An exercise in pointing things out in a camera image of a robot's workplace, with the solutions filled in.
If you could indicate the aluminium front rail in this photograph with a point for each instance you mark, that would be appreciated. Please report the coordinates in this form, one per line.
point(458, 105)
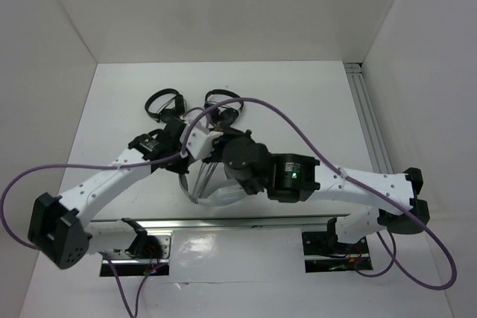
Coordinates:
point(305, 223)

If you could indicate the black headphones with thin band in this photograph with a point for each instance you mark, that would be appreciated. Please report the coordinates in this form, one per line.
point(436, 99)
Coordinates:
point(222, 116)

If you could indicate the black headphones with silver band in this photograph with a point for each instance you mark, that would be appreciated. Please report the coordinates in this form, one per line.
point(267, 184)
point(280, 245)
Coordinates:
point(174, 107)

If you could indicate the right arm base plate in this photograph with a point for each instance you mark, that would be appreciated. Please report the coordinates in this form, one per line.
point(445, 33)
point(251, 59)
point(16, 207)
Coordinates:
point(319, 257)

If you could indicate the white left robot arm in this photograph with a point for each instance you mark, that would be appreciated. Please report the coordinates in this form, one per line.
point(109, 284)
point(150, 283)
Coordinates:
point(61, 227)

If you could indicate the aluminium side rail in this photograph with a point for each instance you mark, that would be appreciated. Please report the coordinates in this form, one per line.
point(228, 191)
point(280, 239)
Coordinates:
point(373, 138)

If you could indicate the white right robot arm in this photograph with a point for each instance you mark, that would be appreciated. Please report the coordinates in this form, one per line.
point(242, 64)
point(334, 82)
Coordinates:
point(388, 201)

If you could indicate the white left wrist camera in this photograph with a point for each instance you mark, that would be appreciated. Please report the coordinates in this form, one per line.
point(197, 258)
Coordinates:
point(179, 118)

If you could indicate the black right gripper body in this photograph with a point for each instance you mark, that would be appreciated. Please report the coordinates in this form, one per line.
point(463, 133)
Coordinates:
point(218, 142)

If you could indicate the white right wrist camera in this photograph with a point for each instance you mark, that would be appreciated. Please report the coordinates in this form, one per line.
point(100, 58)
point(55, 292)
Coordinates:
point(199, 143)

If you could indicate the white over-ear headphones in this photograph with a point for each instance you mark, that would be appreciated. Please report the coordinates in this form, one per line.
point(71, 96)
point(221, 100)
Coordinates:
point(224, 193)

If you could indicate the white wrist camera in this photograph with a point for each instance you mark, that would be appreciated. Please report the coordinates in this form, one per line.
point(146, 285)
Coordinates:
point(199, 143)
point(179, 118)

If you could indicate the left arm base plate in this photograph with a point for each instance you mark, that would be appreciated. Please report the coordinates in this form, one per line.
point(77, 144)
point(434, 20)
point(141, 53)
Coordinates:
point(154, 258)

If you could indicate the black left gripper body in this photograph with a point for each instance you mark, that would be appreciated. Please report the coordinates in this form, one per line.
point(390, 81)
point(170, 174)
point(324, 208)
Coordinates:
point(179, 167)

